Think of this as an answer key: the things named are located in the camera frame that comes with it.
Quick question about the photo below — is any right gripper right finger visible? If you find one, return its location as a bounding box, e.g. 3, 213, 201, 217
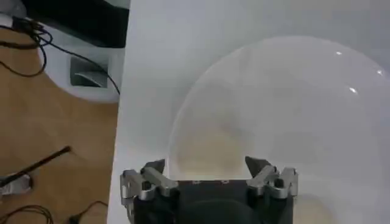
244, 156, 299, 200

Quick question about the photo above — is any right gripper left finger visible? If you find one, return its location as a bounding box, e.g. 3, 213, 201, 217
119, 158, 180, 211

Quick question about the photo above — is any white round plate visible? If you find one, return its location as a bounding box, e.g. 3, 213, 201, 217
167, 35, 390, 224

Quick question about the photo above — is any thin black rod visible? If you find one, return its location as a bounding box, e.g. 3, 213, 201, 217
0, 145, 73, 188

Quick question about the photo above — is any small white floor box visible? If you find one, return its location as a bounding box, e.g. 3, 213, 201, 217
0, 173, 34, 196

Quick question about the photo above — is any white rounded base unit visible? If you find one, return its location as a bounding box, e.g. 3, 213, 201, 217
38, 24, 126, 104

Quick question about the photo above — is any black flat panel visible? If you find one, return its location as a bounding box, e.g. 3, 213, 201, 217
21, 0, 131, 49

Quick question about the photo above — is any black floor cable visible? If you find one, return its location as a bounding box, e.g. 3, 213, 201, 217
0, 204, 55, 224
0, 16, 54, 79
39, 35, 121, 96
68, 200, 109, 224

